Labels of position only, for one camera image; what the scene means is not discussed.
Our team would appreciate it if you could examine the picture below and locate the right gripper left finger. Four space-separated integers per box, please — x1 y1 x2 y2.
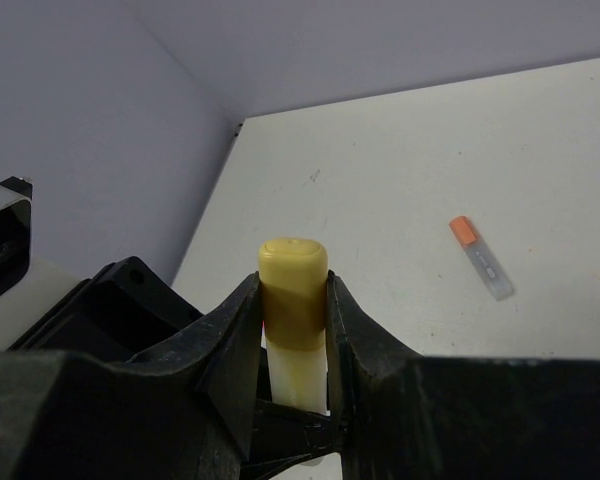
0 275 261 479

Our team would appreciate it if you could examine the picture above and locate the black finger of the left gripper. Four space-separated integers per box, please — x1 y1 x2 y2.
239 399 347 480

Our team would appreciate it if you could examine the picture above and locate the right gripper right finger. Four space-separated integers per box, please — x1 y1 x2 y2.
327 275 600 479

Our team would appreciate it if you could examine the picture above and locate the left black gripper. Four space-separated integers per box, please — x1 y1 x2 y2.
8 256 203 362

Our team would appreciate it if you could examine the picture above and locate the clear orange highlighter pen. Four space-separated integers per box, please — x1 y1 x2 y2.
460 222 514 301

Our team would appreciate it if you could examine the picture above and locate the yellow pen cap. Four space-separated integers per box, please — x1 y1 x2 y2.
258 237 328 351

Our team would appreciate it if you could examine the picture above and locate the orange pen cap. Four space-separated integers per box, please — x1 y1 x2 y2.
449 216 479 248

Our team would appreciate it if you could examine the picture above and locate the yellow highlighter pen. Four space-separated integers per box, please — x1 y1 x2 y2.
265 332 329 415

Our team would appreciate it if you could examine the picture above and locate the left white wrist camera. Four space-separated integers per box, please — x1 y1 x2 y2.
0 176 81 351

